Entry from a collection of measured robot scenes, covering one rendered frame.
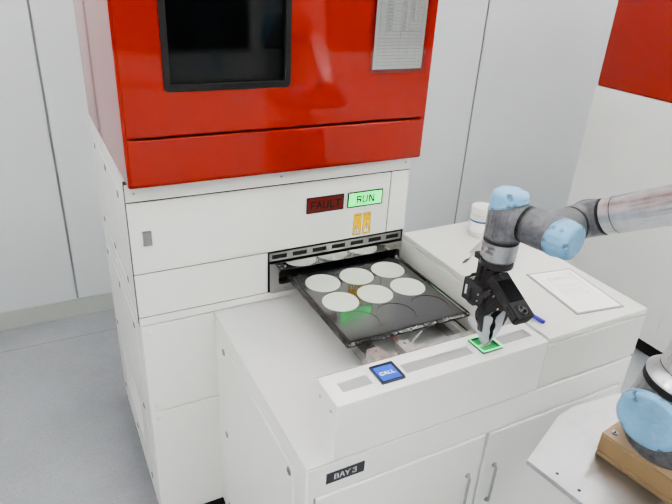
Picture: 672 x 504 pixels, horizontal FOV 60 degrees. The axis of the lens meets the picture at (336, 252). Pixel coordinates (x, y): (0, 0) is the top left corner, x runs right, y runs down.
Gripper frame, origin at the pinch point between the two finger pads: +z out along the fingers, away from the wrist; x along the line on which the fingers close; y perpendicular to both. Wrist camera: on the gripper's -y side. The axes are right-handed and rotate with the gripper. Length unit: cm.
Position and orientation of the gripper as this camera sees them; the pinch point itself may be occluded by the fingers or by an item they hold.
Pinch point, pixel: (487, 341)
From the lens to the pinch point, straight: 136.9
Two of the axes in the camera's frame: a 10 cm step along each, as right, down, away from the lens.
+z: -0.5, 8.9, 4.5
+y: -4.5, -4.2, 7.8
